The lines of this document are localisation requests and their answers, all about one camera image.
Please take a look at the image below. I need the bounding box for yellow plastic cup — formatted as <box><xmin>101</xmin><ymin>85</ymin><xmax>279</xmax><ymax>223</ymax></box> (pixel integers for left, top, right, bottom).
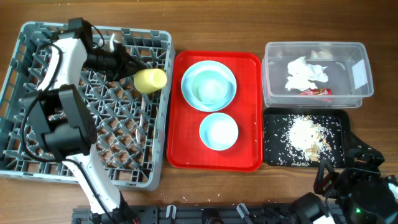
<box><xmin>133</xmin><ymin>68</ymin><xmax>167</xmax><ymax>94</ymax></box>

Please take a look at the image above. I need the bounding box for white plastic fork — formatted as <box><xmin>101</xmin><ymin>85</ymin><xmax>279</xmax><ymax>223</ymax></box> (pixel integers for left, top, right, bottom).
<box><xmin>136</xmin><ymin>97</ymin><xmax>146</xmax><ymax>144</ymax></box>

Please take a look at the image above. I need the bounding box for green bowl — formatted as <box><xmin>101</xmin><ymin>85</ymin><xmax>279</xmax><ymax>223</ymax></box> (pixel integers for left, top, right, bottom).
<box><xmin>192</xmin><ymin>70</ymin><xmax>228</xmax><ymax>105</ymax></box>

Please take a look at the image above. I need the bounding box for light blue plate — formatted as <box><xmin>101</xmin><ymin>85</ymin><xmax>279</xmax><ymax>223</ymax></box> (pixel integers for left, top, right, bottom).
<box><xmin>181</xmin><ymin>60</ymin><xmax>238</xmax><ymax>112</ymax></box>

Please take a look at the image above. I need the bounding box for light blue bowl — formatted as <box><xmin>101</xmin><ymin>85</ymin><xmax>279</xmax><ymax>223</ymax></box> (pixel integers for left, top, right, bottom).
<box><xmin>199</xmin><ymin>113</ymin><xmax>239</xmax><ymax>151</ymax></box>

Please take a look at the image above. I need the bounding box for white napkin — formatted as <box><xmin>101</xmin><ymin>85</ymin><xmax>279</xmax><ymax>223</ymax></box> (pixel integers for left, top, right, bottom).
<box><xmin>285</xmin><ymin>56</ymin><xmax>328</xmax><ymax>91</ymax></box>

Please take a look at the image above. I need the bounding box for rice food waste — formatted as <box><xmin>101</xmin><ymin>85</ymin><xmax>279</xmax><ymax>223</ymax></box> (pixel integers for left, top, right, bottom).
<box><xmin>289</xmin><ymin>119</ymin><xmax>327</xmax><ymax>160</ymax></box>

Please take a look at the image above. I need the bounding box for red candy wrapper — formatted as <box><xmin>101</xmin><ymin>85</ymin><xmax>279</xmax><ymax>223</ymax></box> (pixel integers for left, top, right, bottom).
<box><xmin>301</xmin><ymin>88</ymin><xmax>332</xmax><ymax>96</ymax></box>

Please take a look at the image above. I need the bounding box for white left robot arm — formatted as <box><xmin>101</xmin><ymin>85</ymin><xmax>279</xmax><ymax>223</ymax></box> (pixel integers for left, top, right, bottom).
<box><xmin>21</xmin><ymin>28</ymin><xmax>146</xmax><ymax>223</ymax></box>

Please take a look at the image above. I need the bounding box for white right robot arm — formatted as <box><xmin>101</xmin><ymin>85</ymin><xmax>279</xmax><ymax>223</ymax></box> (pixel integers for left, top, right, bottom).
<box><xmin>287</xmin><ymin>132</ymin><xmax>397</xmax><ymax>223</ymax></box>

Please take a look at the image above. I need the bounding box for grey dishwasher rack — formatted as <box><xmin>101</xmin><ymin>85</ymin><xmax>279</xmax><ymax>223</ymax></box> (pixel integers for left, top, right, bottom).
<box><xmin>1</xmin><ymin>22</ymin><xmax>175</xmax><ymax>190</ymax></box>

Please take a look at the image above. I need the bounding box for black waste tray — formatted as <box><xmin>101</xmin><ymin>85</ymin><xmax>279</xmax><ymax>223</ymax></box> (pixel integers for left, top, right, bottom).
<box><xmin>264</xmin><ymin>108</ymin><xmax>350</xmax><ymax>168</ymax></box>

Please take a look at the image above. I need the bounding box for red plastic tray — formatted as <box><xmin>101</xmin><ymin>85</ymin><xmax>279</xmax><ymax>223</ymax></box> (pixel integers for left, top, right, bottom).
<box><xmin>166</xmin><ymin>50</ymin><xmax>263</xmax><ymax>172</ymax></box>

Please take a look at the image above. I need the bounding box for clear plastic bin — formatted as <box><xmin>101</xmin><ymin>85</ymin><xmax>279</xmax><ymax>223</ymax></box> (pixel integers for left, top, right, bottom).
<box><xmin>262</xmin><ymin>41</ymin><xmax>374</xmax><ymax>108</ymax></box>

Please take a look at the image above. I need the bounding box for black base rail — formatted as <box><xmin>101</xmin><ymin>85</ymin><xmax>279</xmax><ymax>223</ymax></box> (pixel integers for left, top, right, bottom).
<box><xmin>71</xmin><ymin>203</ymin><xmax>299</xmax><ymax>224</ymax></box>

